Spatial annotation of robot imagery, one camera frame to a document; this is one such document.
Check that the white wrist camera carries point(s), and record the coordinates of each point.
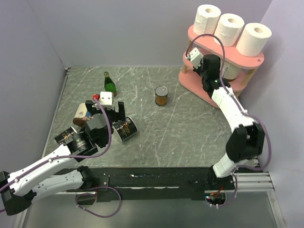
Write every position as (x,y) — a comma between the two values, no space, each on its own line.
(195,57)
(105,99)

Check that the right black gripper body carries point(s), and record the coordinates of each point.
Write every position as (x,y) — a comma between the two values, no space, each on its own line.
(201,73)

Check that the white paper towel roll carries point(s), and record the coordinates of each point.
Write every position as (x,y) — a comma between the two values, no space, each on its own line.
(229,28)
(253,39)
(206,19)

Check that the printed paper roll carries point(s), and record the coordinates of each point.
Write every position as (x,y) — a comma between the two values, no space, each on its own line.
(81,116)

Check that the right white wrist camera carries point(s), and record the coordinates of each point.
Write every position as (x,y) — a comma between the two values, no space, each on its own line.
(195,57)

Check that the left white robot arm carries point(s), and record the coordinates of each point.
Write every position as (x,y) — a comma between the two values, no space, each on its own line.
(21,188)

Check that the cream paper roll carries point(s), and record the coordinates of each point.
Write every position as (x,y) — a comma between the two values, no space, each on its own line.
(230,71)

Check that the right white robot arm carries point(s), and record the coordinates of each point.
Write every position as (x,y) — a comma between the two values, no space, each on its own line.
(247,138)

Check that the brown glass jar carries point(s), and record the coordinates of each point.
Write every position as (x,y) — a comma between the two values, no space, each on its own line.
(161,95)

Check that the black paper roll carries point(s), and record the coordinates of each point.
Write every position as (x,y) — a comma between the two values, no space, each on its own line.
(124,129)
(65,135)

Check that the green glass bottle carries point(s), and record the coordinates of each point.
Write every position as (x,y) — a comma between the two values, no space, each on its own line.
(109,85)

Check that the pink three-tier shelf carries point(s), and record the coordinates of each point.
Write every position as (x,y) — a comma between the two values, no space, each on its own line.
(208,47)

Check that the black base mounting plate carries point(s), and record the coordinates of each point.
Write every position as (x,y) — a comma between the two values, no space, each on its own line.
(150,183)

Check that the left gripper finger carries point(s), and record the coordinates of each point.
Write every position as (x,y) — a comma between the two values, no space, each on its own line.
(90,106)
(120,115)

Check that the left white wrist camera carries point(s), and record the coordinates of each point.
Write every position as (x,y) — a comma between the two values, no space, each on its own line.
(105,99)

